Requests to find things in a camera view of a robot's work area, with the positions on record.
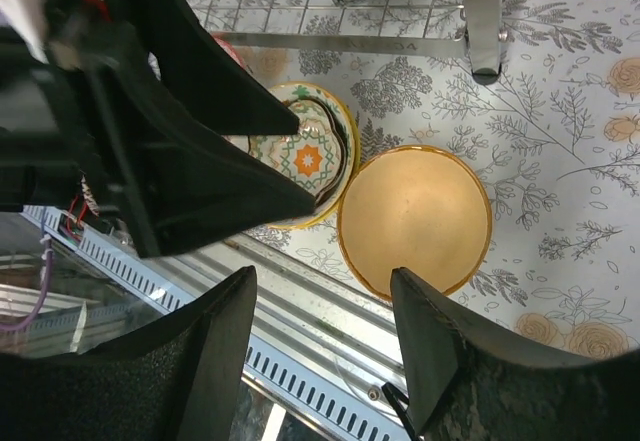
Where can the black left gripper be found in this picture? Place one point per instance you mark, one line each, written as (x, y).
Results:
(72, 73)

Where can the red patterned bowl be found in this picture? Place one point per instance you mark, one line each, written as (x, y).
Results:
(232, 52)

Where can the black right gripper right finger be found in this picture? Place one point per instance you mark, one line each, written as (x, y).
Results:
(470, 379)

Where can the steel two-tier dish rack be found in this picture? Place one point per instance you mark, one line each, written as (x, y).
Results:
(465, 29)

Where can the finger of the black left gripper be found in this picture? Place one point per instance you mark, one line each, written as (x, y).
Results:
(173, 178)
(215, 61)

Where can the scalloped green orange bowl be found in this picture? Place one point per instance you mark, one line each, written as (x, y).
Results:
(314, 158)

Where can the brown lattice patterned bowl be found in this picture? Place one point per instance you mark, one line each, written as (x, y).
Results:
(95, 205)

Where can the aluminium rail frame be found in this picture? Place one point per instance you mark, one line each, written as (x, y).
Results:
(318, 353)

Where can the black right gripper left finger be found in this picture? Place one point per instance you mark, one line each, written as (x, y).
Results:
(176, 378)

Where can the yellow rimmed floral bowl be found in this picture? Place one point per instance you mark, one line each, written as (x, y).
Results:
(346, 129)

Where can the tan yellow bowl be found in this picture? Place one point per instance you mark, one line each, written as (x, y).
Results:
(416, 207)

